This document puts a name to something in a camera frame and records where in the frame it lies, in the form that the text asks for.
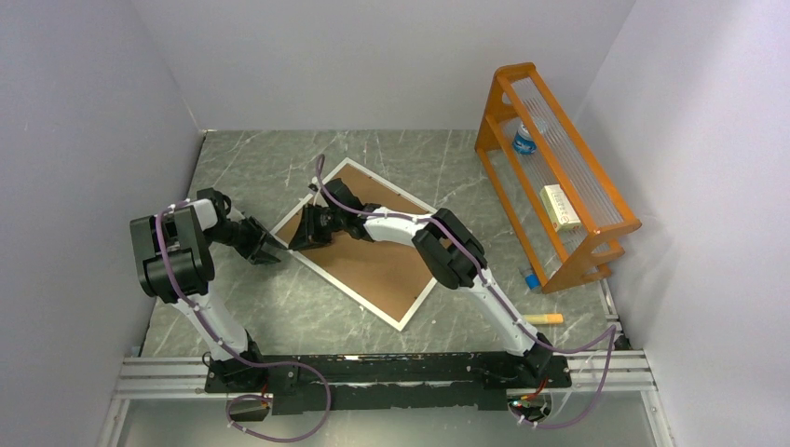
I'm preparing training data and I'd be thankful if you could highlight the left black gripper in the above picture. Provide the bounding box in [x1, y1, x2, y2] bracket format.
[205, 217, 286, 265]

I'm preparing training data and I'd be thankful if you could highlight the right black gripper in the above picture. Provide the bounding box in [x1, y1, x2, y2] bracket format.
[289, 203, 347, 251]

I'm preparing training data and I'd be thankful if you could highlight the silver picture frame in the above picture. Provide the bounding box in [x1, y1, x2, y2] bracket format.
[269, 156, 438, 332]

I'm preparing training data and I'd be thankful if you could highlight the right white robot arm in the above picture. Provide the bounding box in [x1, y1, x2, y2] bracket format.
[288, 204, 552, 386]

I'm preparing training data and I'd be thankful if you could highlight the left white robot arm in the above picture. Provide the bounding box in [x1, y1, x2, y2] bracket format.
[129, 188, 285, 391]

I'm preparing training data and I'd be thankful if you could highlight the blue capped tube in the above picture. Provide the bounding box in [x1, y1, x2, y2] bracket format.
[520, 267, 540, 291]

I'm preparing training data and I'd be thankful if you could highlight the blue white can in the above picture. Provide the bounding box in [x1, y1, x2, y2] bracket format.
[511, 123, 537, 155]

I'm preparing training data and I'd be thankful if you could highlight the yellow stick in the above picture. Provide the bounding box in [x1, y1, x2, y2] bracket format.
[523, 313, 565, 325]

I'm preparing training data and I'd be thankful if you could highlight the orange wooden shelf rack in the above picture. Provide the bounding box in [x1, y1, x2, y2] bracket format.
[474, 62, 642, 292]

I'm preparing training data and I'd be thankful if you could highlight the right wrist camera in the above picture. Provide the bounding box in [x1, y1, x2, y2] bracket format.
[309, 178, 364, 211]

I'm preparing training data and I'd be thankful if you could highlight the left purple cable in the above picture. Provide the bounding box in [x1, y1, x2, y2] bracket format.
[154, 200, 333, 445]

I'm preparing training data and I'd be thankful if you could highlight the purple cable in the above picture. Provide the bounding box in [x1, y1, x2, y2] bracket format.
[154, 200, 333, 445]
[314, 154, 619, 431]

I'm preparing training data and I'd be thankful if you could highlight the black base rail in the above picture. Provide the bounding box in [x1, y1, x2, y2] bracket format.
[204, 351, 572, 415]

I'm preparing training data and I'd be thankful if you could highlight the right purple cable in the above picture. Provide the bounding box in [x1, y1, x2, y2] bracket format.
[314, 154, 619, 431]

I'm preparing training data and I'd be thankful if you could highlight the aluminium extrusion rail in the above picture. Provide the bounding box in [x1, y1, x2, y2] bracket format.
[99, 350, 674, 446]

